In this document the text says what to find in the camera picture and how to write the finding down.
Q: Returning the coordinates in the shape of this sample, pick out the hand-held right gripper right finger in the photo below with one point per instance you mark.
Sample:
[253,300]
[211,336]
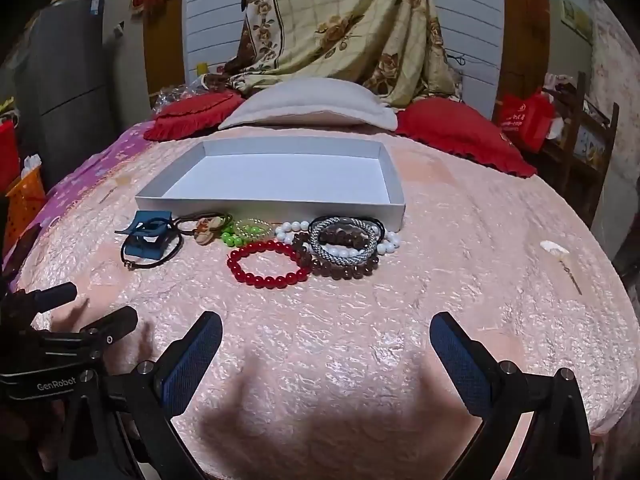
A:
[460,365]

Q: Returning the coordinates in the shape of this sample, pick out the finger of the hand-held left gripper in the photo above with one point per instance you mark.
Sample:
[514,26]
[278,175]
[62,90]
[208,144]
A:
[52,296]
[112,325]

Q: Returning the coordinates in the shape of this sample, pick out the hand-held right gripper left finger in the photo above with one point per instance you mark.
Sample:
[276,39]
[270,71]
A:
[192,365]

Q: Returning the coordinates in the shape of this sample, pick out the white cardboard box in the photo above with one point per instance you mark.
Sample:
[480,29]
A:
[280,180]

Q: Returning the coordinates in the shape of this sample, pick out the orange bag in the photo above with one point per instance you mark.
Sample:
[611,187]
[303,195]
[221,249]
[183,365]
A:
[27,205]

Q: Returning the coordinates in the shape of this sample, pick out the pink bedspread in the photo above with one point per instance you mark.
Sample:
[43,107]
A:
[350,340]

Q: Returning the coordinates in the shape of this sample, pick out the purple floral sheet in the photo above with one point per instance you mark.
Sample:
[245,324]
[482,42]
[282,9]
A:
[95,175]

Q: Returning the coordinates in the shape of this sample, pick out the white flower hairpin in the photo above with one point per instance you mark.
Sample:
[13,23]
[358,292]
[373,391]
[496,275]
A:
[552,247]

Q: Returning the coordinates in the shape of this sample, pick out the grey refrigerator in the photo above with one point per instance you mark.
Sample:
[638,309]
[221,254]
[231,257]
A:
[65,90]

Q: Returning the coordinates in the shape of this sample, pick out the red fringed pillow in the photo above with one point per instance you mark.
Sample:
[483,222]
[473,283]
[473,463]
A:
[195,115]
[460,132]

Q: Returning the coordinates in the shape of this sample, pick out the clear plastic bag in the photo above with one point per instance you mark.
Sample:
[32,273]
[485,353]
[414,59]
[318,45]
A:
[172,96]

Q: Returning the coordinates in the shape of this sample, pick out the red shopping bag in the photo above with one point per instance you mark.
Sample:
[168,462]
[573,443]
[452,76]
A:
[525,120]

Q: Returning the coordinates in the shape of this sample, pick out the white pillow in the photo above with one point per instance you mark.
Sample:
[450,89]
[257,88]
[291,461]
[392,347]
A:
[310,102]

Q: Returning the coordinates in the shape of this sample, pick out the floral quilt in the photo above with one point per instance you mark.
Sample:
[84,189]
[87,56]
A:
[345,25]

